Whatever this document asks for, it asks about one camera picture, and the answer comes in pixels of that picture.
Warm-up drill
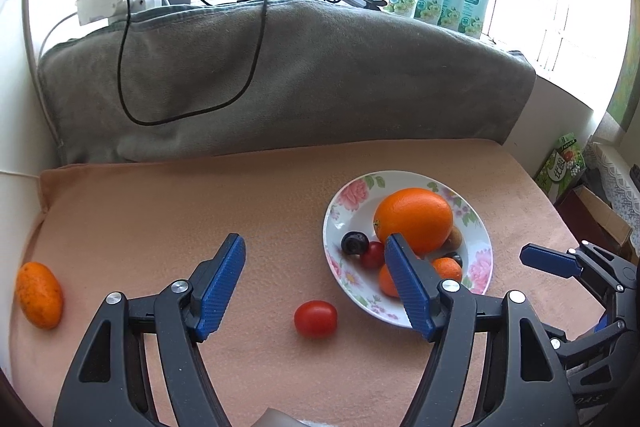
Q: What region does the white power strip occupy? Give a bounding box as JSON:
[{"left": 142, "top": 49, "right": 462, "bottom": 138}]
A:
[{"left": 76, "top": 0, "right": 166, "bottom": 26}]

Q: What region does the small red cherry tomato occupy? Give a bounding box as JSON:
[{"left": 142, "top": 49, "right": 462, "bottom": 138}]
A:
[{"left": 359, "top": 241, "right": 385, "bottom": 271}]

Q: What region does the peach table cloth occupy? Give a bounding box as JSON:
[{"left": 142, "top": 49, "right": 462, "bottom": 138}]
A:
[{"left": 11, "top": 140, "right": 602, "bottom": 426}]

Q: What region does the dark purple grape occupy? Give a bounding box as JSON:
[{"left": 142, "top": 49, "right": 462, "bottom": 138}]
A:
[
  {"left": 341, "top": 231, "right": 369, "bottom": 256},
  {"left": 445, "top": 251, "right": 463, "bottom": 267}
]

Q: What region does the grey blanket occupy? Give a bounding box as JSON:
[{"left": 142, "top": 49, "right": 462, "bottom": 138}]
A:
[{"left": 38, "top": 0, "right": 536, "bottom": 164}]

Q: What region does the small tangerine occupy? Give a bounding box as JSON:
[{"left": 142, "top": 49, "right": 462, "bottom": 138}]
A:
[
  {"left": 432, "top": 257, "right": 463, "bottom": 283},
  {"left": 378, "top": 265, "right": 399, "bottom": 299}
]

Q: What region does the large smooth orange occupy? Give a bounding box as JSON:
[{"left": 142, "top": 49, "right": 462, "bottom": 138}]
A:
[{"left": 373, "top": 187, "right": 454, "bottom": 257}]

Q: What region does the green carton box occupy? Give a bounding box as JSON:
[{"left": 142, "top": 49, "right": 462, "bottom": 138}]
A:
[{"left": 534, "top": 133, "right": 586, "bottom": 204}]

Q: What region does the black cable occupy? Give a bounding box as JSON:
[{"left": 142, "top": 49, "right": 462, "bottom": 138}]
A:
[{"left": 116, "top": 0, "right": 270, "bottom": 127}]

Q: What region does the red cardboard box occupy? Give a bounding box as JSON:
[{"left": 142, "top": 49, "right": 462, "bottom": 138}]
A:
[{"left": 554, "top": 185, "right": 638, "bottom": 263}]

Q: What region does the stemmed brown longan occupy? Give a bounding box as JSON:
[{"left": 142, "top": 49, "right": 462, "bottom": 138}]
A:
[{"left": 442, "top": 227, "right": 463, "bottom": 253}]

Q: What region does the large red tomato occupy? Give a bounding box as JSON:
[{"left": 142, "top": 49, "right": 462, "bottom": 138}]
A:
[{"left": 294, "top": 300, "right": 337, "bottom": 339}]

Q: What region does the floral white plate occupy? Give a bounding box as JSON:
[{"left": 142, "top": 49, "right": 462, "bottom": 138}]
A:
[{"left": 322, "top": 170, "right": 494, "bottom": 329}]

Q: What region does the speckled rough orange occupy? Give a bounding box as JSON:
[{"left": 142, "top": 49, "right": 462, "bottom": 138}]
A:
[{"left": 15, "top": 261, "right": 64, "bottom": 331}]

